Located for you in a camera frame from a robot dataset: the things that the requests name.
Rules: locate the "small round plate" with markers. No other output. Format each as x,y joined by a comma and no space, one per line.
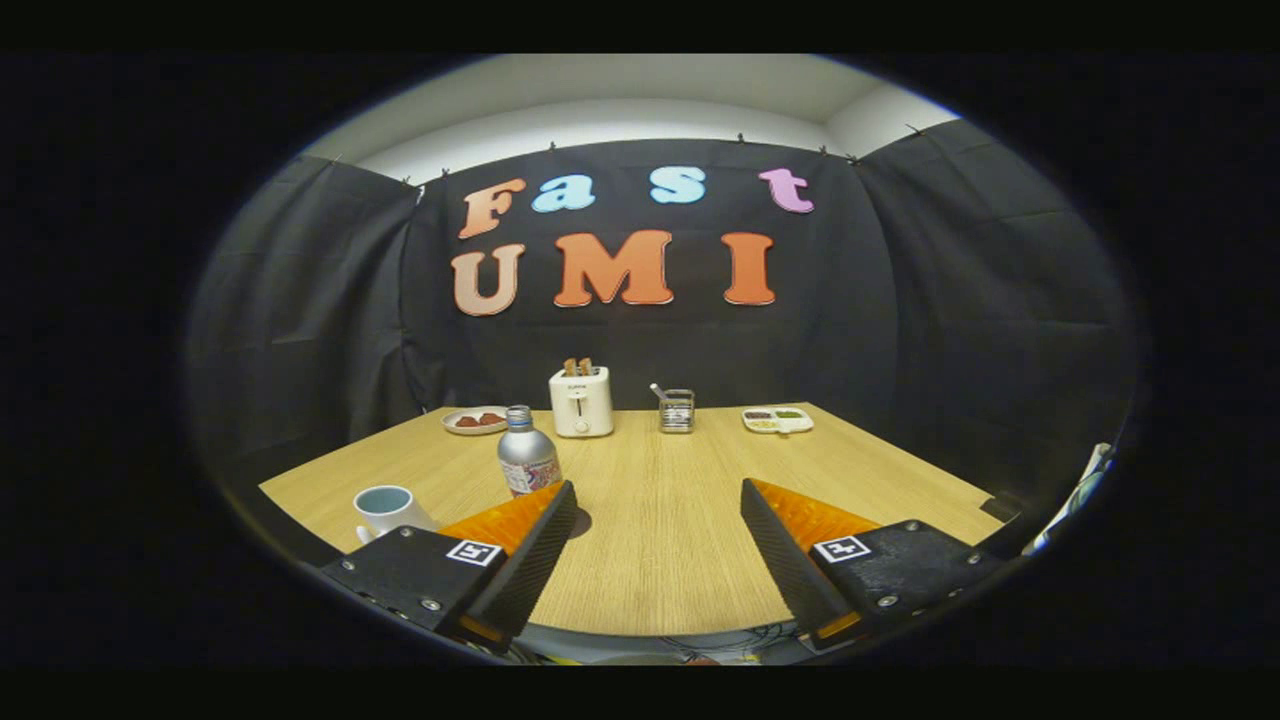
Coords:
470,430

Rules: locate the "black backdrop cloth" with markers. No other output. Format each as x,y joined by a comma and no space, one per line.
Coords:
950,330

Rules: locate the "white toaster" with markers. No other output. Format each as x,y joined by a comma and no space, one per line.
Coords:
581,405

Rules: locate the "wooden table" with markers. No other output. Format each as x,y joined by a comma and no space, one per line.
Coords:
660,520

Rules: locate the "pale bundle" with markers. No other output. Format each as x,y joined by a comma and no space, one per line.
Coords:
1075,500

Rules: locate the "silver juice bottle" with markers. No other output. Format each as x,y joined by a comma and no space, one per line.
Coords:
527,450

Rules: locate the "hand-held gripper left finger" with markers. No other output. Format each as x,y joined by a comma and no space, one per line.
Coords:
520,565

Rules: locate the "white cup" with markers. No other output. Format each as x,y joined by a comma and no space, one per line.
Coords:
385,515

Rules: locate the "white divided dish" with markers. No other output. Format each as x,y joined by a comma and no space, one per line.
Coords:
778,420

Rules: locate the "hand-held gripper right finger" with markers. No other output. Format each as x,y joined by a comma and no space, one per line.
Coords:
785,560

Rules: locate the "red food pieces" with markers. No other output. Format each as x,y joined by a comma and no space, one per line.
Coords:
478,420

